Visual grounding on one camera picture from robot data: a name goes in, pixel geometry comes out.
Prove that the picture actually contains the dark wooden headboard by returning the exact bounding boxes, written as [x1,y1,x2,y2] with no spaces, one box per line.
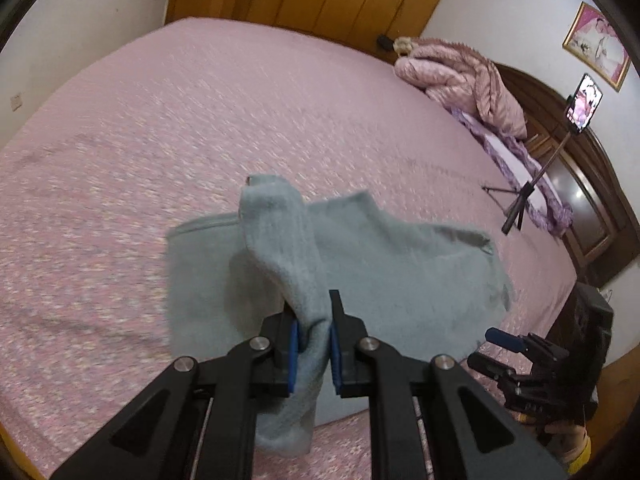
[492,62,636,287]

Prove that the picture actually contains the bed with pink floral sheet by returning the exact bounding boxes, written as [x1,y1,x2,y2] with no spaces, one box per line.
[0,16,581,480]

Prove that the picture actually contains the framed wall picture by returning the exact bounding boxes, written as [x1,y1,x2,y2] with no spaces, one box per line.
[562,1,631,93]

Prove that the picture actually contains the purple ruffled pillow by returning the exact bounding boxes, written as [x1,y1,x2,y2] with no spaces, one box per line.
[450,105,574,235]

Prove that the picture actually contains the person's right forearm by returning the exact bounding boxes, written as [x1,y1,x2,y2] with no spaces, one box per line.
[560,435,596,477]

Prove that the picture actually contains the black phone tripod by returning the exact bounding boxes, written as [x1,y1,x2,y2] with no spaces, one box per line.
[481,131,574,235]

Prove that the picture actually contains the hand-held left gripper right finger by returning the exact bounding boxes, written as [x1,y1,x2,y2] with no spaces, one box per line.
[327,289,572,480]

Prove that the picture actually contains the grey-green pants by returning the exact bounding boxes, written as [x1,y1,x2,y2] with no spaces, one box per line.
[165,174,515,456]

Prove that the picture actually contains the person's right hand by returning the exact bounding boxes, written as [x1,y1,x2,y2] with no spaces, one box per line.
[542,417,587,463]

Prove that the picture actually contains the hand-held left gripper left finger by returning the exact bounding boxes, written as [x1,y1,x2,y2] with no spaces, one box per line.
[50,305,302,480]

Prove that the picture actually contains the smartphone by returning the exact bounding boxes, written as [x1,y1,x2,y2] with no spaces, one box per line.
[564,73,604,136]

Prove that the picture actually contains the pink quilt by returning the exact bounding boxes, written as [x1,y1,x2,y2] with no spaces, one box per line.
[394,37,529,140]

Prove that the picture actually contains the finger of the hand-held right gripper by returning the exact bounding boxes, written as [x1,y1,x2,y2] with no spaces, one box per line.
[484,327,571,362]
[467,351,527,387]

